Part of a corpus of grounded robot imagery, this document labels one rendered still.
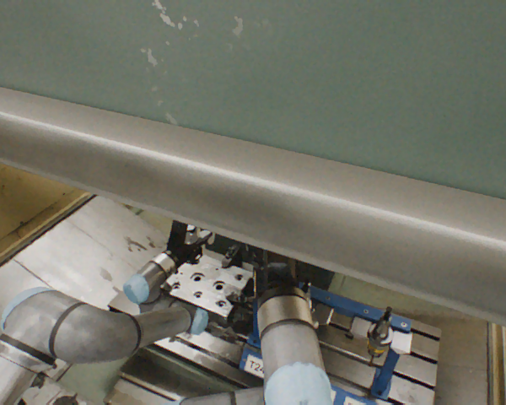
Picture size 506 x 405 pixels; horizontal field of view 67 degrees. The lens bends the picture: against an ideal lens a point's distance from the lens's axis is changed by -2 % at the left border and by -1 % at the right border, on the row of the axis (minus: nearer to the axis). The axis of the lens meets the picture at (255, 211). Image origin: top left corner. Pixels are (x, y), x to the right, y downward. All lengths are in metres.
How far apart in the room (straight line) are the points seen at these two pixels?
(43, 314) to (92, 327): 0.10
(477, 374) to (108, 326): 1.27
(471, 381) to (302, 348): 1.19
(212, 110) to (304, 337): 0.37
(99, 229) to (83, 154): 2.00
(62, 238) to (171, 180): 2.00
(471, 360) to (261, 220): 1.56
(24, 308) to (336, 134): 0.81
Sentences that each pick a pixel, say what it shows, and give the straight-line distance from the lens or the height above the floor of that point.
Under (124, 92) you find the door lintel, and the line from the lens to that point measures 0.21.
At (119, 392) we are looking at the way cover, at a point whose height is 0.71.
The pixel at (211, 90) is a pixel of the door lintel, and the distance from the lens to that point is 0.18.
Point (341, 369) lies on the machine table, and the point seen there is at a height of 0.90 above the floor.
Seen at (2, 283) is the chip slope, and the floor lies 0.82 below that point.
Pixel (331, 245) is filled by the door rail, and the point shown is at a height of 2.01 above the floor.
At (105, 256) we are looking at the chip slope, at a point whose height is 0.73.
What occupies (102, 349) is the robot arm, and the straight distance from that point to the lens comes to 0.84.
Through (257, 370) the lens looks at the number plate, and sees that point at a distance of 1.37.
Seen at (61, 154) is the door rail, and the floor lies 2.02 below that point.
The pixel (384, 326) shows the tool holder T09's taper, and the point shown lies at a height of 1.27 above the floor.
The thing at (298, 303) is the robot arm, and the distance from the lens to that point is 0.53.
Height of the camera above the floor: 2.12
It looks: 38 degrees down
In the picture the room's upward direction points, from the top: straight up
